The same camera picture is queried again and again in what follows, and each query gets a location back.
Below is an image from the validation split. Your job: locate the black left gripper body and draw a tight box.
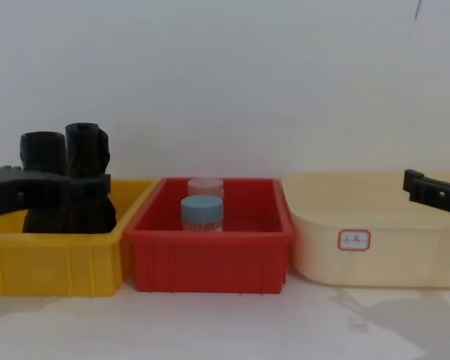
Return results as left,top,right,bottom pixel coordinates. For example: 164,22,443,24
0,164,24,220

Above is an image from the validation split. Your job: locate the yellow plastic bin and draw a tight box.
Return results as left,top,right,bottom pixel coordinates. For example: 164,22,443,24
0,178,157,298

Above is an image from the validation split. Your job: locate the cream plastic basin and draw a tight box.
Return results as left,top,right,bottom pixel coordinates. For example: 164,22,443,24
283,171,450,289

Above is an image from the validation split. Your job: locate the white label with red border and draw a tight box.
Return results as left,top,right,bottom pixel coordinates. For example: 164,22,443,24
337,229,373,252

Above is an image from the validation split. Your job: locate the clear jar with blue lid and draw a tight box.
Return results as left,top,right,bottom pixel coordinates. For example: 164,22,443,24
180,195,225,233

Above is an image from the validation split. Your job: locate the clear jar with pink lid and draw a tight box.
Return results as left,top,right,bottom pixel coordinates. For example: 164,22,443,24
187,177,225,200

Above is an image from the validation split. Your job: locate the red plastic bin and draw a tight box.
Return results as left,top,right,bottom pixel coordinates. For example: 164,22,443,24
123,177,296,294

